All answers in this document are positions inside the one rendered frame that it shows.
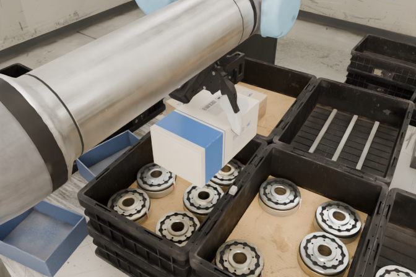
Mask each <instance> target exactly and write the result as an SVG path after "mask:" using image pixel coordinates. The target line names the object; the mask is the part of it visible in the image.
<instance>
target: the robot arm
mask: <svg viewBox="0 0 416 277"><path fill-rule="evenodd" d="M300 1H301V0H136V3H137V5H138V6H139V8H140V9H141V10H142V11H143V12H144V13H145V14H146V16H144V17H142V18H140V19H138V20H136V21H133V22H131V23H129V24H127V25H125V26H123V27H121V28H119V29H117V30H115V31H113V32H111V33H109V34H107V35H105V36H103V37H101V38H98V39H96V40H94V41H92V42H90V43H88V44H86V45H84V46H81V47H80V48H77V49H75V50H73V51H71V52H70V53H67V54H65V55H63V56H61V57H59V58H57V59H55V60H53V61H51V62H49V63H47V64H44V65H42V66H40V67H38V68H36V69H34V70H32V71H30V72H27V73H26V74H24V75H21V76H20V77H17V78H12V77H9V76H6V75H3V74H0V225H1V224H3V223H5V222H7V221H9V220H10V219H12V218H15V217H16V216H19V215H21V214H22V213H23V212H25V211H27V210H28V209H30V208H31V207H33V206H35V205H36V204H38V203H39V202H41V201H42V200H44V199H45V198H47V196H49V195H50V194H52V193H53V192H54V191H55V190H57V189H59V188H60V187H61V186H62V185H64V184H65V183H66V182H68V181H69V180H70V178H71V175H72V167H73V162H74V160H76V159H78V158H79V157H80V156H82V155H83V154H84V153H86V152H87V151H89V150H90V149H91V148H93V147H94V146H96V145H97V144H99V143H100V142H101V141H103V140H105V139H106V138H107V137H109V136H110V135H111V134H113V133H114V132H116V131H117V130H118V129H120V128H122V126H124V125H126V124H127V123H128V122H130V121H131V120H133V119H134V118H135V117H137V116H138V115H140V114H141V113H143V112H144V111H145V110H147V109H148V108H150V107H151V106H153V105H154V104H155V103H157V102H158V101H160V100H161V99H162V98H164V97H165V96H167V95H169V96H170V98H172V99H174V100H176V101H179V104H180V106H181V105H182V104H188V103H189V102H190V101H191V100H192V98H193V96H194V95H195V94H196V92H197V91H198V89H199V90H200V89H204V90H207V91H209V92H210V93H211V94H212V95H213V94H215V93H217V92H218V91H219V90H220V92H221V95H222V96H221V97H220V99H219V105H220V107H221V108H222V109H223V110H224V111H225V113H226V115H227V120H228V122H229V123H230V125H231V130H232V131H233V132H234V133H236V134H237V136H240V135H241V133H242V128H243V125H242V118H243V116H244V115H245V112H246V111H247V110H248V108H249V102H248V100H247V99H246V98H239V97H238V96H237V92H236V88H235V86H234V84H233V82H234V80H235V75H236V82H239V81H240V80H241V79H243V76H244V66H245V54H243V53H240V52H238V45H239V44H240V43H242V42H243V41H245V40H247V39H248V38H249V37H250V36H252V35H254V34H260V35H261V36H263V37H266V36H269V37H273V38H281V37H283V36H285V35H286V34H287V33H288V32H289V31H290V29H291V28H292V27H293V24H294V23H295V21H296V18H297V15H298V11H299V8H300ZM237 55H239V56H238V57H236V56H237ZM241 63H242V70H241V74H240V75H238V73H239V64H241Z"/></svg>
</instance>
